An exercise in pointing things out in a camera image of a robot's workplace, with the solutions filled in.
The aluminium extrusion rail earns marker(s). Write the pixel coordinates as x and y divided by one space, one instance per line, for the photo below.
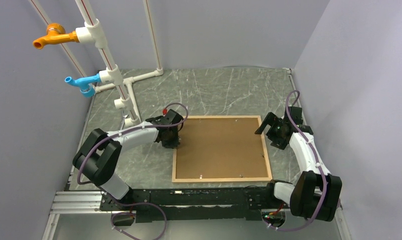
76 202

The blue plastic faucet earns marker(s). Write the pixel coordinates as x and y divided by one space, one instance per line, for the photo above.
85 84

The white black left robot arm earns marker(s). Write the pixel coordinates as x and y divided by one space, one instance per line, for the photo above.
98 156

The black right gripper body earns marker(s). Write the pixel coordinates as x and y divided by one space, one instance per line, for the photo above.
274 133

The brown fibreboard backing board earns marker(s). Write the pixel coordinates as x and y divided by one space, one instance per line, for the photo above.
220 147

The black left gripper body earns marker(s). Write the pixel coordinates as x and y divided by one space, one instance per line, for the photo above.
172 140

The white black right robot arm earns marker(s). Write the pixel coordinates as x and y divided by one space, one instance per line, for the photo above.
316 194

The orange plastic faucet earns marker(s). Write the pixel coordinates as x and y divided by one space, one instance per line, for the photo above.
55 34

